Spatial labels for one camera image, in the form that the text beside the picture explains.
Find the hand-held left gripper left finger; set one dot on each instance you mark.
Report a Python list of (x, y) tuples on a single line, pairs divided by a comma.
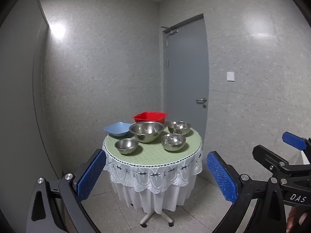
[(91, 172)]

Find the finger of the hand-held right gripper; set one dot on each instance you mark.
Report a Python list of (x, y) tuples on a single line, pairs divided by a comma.
[(294, 140), (269, 159)]

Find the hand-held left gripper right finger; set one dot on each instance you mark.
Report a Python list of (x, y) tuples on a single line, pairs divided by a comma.
[(222, 174)]

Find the small steel bowl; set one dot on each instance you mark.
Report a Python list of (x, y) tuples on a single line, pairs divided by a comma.
[(126, 146)]

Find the medium steel bowl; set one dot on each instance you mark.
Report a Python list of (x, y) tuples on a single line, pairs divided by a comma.
[(173, 142)]

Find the ribbed steel bowl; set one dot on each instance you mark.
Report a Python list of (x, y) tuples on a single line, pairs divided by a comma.
[(179, 127)]

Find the large steel bowl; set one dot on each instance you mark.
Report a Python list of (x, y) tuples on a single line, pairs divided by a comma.
[(147, 131)]

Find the red plastic basin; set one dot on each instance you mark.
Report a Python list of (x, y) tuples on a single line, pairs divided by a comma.
[(150, 117)]

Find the person's right hand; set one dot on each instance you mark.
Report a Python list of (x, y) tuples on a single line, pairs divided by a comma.
[(295, 219)]

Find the white table base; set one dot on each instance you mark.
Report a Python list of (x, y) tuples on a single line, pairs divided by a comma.
[(155, 217)]

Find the grey door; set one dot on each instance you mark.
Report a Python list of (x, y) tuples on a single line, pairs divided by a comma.
[(187, 77)]

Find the metal door closer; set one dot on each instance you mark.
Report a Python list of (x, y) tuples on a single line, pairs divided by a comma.
[(171, 30)]

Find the white wall switch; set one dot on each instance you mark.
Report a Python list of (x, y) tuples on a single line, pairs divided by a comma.
[(230, 76)]

